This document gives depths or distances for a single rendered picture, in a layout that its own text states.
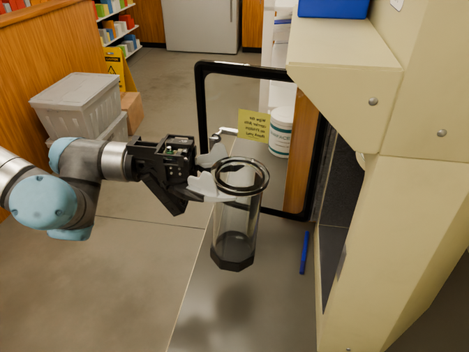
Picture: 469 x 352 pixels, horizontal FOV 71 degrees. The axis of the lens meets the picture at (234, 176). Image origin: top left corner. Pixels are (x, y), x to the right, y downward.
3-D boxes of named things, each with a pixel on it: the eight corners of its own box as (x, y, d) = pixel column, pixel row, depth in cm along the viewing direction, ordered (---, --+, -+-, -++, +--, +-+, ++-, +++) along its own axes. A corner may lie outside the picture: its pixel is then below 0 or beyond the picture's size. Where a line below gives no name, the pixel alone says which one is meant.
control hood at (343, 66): (348, 63, 63) (361, 5, 57) (379, 156, 38) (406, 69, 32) (287, 60, 65) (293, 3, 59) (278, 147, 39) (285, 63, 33)
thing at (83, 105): (128, 111, 289) (121, 73, 269) (94, 147, 242) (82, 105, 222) (84, 107, 295) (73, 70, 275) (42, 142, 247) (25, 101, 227)
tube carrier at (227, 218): (259, 236, 77) (271, 160, 64) (254, 274, 68) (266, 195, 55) (214, 228, 78) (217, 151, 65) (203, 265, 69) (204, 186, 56)
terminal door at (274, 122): (309, 223, 88) (338, 75, 63) (203, 199, 95) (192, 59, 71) (310, 221, 88) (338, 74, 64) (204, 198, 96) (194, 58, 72)
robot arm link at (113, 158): (107, 188, 63) (125, 163, 69) (129, 191, 62) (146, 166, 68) (97, 154, 58) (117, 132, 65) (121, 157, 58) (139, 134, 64)
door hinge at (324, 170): (316, 220, 88) (346, 76, 64) (316, 227, 86) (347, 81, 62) (310, 219, 88) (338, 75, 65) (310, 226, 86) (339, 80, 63)
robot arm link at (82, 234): (28, 237, 53) (45, 171, 55) (52, 235, 64) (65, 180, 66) (79, 243, 55) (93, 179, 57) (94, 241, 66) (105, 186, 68)
